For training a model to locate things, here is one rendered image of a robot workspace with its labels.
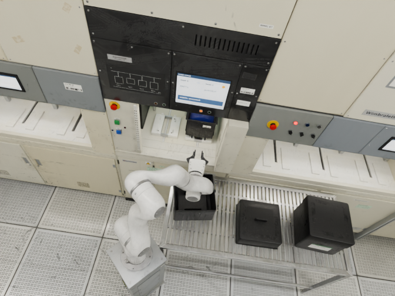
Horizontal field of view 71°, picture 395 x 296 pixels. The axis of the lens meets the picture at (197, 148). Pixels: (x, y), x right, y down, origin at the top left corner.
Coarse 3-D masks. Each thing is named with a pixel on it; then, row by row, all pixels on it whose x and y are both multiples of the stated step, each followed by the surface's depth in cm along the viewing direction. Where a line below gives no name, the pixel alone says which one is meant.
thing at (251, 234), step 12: (240, 204) 193; (252, 204) 194; (264, 204) 195; (276, 204) 196; (240, 216) 188; (252, 216) 189; (264, 216) 190; (276, 216) 191; (240, 228) 183; (252, 228) 184; (264, 228) 185; (276, 228) 186; (240, 240) 182; (252, 240) 179; (264, 240) 180; (276, 240) 181
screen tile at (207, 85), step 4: (204, 84) 147; (208, 84) 146; (212, 84) 146; (216, 84) 146; (204, 88) 149; (208, 88) 149; (212, 88) 148; (216, 88) 148; (220, 88) 148; (204, 92) 151; (208, 92) 151; (220, 92) 150; (224, 92) 150; (204, 96) 154; (208, 96) 153; (212, 96) 153; (216, 96) 153; (220, 96) 152; (224, 96) 152
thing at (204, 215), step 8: (208, 176) 198; (176, 192) 203; (184, 192) 201; (176, 200) 199; (184, 200) 200; (200, 200) 201; (208, 200) 202; (176, 208) 196; (184, 208) 196; (192, 208) 194; (200, 208) 195; (208, 208) 195; (176, 216) 185; (184, 216) 186; (192, 216) 187; (200, 216) 187; (208, 216) 188
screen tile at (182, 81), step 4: (180, 80) 146; (184, 80) 146; (188, 80) 146; (192, 80) 146; (196, 80) 145; (180, 84) 148; (184, 84) 148; (188, 84) 148; (192, 84) 147; (196, 84) 147; (200, 84) 147; (180, 88) 151; (184, 88) 150; (196, 88) 149; (200, 88) 149; (180, 92) 153; (184, 92) 153; (188, 92) 152; (192, 92) 152; (196, 92) 152
